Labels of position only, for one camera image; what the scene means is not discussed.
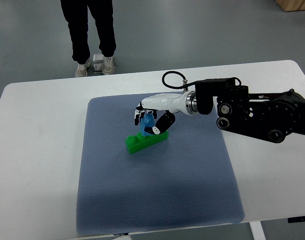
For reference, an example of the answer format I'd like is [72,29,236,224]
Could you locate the right beige sneaker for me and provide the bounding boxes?
[102,56,116,75]

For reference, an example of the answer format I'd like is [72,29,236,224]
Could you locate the left beige sneaker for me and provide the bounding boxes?
[74,58,92,78]

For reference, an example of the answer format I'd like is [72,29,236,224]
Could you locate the white table leg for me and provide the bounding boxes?
[249,221,266,240]

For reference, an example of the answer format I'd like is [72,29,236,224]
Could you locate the blue-grey foam mat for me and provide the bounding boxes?
[76,94,245,235]

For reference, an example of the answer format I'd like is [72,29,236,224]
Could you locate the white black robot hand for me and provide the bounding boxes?
[134,93,189,135]

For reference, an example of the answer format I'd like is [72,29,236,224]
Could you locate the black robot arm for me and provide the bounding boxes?
[192,77,305,144]

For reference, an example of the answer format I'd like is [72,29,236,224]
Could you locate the small blue block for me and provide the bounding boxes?
[139,113,155,137]

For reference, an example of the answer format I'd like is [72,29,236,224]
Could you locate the black table control panel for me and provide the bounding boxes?
[287,216,305,224]

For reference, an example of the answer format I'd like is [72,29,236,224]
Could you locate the black cable loop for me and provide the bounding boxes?
[161,71,196,90]

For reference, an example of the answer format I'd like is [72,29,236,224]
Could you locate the person in black clothes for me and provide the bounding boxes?
[60,0,117,65]

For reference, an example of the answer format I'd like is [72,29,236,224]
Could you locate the beige sneaker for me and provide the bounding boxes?
[74,58,92,78]
[102,56,116,75]

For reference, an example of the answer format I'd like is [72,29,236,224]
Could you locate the long green block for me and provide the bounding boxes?
[125,131,169,154]

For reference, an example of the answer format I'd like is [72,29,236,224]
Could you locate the wooden box corner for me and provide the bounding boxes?
[275,0,305,12]

